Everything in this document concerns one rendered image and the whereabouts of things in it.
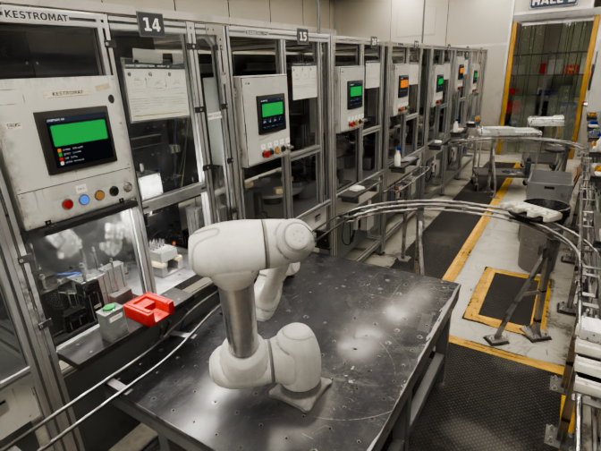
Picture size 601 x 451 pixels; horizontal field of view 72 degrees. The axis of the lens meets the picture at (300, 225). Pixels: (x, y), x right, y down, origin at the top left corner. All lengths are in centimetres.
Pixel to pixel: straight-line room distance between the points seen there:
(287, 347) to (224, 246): 59
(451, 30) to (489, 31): 73
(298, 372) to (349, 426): 24
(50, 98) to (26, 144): 17
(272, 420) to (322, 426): 18
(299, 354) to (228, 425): 35
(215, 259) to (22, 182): 76
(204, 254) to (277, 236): 18
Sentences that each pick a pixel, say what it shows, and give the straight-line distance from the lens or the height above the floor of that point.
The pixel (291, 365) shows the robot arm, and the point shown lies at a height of 86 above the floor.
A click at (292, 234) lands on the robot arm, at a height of 145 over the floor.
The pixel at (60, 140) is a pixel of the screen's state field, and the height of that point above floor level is 164.
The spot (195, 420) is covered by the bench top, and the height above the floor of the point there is 68.
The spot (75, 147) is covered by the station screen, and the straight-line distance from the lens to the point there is 161.
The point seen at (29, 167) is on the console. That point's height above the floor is 157.
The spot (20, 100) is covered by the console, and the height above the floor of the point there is 177.
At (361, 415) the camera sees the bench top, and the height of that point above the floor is 68.
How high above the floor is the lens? 182
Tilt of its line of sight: 21 degrees down
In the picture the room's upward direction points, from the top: 2 degrees counter-clockwise
